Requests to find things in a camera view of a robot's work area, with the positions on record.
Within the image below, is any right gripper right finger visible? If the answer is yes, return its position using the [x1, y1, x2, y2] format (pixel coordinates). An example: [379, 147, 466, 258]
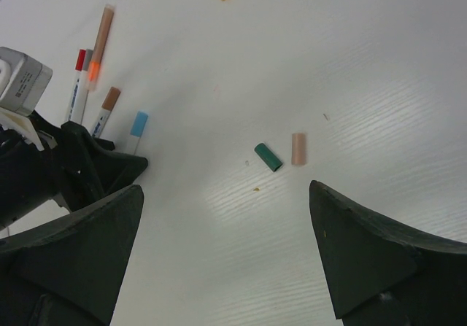
[309, 181, 466, 325]

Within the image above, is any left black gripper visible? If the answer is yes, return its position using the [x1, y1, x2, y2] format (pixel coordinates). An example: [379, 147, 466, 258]
[1, 112, 148, 228]

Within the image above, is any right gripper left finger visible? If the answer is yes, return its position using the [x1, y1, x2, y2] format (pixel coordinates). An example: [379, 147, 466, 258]
[1, 185, 144, 325]

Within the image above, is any brown capped marker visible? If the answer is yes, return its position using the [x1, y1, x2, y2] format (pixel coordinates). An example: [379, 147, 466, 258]
[90, 87, 121, 138]

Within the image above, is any peach pen cap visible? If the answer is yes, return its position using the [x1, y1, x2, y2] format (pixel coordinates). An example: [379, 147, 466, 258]
[291, 133, 306, 166]

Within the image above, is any green pen cap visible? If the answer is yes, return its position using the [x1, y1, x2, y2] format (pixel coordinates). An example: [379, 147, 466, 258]
[254, 143, 283, 172]

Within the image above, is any orange highlighter pen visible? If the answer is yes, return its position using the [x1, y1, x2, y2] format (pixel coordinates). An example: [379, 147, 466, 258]
[87, 4, 115, 91]

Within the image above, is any red capped marker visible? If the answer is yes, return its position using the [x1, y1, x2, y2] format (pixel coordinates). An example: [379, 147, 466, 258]
[65, 49, 86, 122]

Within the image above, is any grey capped marker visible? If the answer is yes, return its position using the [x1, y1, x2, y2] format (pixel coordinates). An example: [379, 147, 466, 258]
[70, 49, 93, 124]

